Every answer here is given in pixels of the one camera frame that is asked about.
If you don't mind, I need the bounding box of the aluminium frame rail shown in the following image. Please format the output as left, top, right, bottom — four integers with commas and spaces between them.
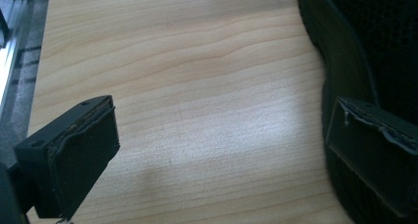
0, 0, 32, 114

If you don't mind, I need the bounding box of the black shoe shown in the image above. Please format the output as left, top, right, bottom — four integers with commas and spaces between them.
297, 0, 418, 224

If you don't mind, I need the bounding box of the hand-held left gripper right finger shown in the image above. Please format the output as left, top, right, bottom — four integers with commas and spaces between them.
324, 97, 418, 222

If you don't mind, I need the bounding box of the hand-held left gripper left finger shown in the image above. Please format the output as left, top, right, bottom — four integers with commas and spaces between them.
14, 94, 121, 221

